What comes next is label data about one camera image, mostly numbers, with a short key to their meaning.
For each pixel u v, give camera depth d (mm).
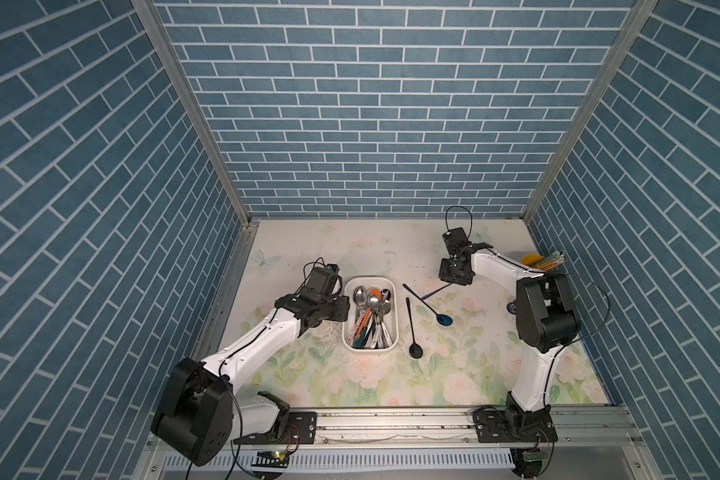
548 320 525
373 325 903
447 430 752
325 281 656
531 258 945
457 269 797
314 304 638
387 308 954
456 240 817
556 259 887
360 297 959
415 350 861
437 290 990
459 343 889
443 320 912
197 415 400
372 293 937
